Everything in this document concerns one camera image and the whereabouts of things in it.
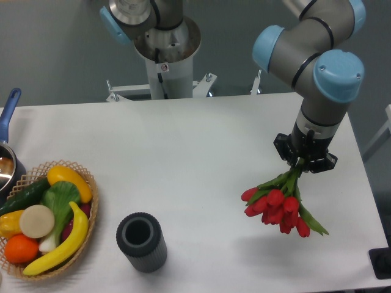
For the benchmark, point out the dark grey ribbed vase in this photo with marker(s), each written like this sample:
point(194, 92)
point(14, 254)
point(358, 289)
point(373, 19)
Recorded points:
point(140, 238)

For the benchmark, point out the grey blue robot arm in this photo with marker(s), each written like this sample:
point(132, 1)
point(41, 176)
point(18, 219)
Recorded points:
point(308, 59)

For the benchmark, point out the green bok choy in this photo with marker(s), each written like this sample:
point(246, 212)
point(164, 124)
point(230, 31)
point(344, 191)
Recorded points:
point(57, 199)

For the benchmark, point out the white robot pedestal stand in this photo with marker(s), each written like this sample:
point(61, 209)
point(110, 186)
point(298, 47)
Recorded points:
point(168, 57)

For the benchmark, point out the second grey blue robot arm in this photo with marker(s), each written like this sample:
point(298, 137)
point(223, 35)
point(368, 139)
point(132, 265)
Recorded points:
point(126, 20)

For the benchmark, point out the orange fruit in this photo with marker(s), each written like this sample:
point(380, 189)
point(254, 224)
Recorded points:
point(21, 249)

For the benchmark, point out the green cucumber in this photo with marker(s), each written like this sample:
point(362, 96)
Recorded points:
point(30, 195)

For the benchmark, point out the blue handled saucepan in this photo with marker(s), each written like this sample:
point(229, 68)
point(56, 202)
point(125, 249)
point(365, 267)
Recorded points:
point(11, 167)

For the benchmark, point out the red tulip bouquet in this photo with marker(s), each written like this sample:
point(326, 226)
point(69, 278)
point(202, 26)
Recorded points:
point(278, 202)

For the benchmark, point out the black device at table edge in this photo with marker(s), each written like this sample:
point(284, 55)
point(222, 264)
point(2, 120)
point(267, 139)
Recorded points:
point(380, 261)

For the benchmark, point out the beige round disc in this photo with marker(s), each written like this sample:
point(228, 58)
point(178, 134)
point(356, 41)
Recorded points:
point(36, 221)

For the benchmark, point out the yellow bell pepper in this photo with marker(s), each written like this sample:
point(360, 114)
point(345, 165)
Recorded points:
point(10, 224)

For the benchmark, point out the woven wicker basket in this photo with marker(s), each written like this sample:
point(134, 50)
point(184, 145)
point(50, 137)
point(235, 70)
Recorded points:
point(89, 207)

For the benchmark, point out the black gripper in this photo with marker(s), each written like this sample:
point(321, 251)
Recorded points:
point(305, 150)

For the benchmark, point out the white frame at right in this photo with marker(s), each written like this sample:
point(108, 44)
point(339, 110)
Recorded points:
point(381, 136)

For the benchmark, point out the yellow banana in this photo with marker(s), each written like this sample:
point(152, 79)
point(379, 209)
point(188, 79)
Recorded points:
point(66, 249)

